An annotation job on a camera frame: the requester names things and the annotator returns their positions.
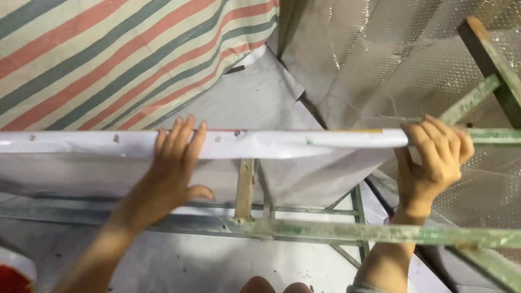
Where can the person's left hand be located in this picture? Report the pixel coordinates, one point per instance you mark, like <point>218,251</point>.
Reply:
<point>171,179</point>

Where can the person's right hand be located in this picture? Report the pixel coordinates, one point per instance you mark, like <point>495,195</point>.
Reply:
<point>431,175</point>

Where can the green metal scaffold frame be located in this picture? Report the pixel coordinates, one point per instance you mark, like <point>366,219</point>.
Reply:
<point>366,234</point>

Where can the white plastic sheet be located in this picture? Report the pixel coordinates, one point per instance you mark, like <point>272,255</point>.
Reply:
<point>285,144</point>

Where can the wooden slat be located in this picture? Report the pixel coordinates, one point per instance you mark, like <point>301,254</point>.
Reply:
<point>245,187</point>

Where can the white ground cover sheet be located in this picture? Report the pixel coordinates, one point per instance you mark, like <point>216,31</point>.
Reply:
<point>260,97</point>

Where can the silver bubble foil sheet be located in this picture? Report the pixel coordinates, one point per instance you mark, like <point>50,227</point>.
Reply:
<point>386,61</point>

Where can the person's grey sleeve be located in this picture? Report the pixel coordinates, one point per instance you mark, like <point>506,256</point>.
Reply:
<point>364,288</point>

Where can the striped tarpaulin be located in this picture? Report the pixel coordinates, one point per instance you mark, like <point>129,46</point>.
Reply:
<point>101,61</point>

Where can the person's knees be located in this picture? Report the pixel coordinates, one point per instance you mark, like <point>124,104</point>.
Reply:
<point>276,287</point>

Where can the red and white container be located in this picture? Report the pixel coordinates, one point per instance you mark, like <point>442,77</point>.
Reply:
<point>14,276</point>

